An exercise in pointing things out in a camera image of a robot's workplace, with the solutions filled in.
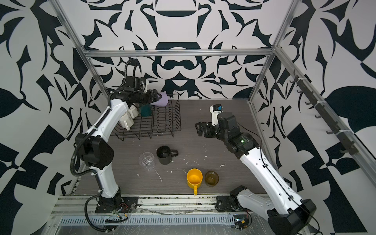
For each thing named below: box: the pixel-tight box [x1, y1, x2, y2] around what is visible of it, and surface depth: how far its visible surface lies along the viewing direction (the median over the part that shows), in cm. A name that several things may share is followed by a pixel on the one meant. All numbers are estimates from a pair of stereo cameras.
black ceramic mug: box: [156, 145, 179, 165], surface depth 88 cm
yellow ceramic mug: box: [186, 167, 204, 196], surface depth 77 cm
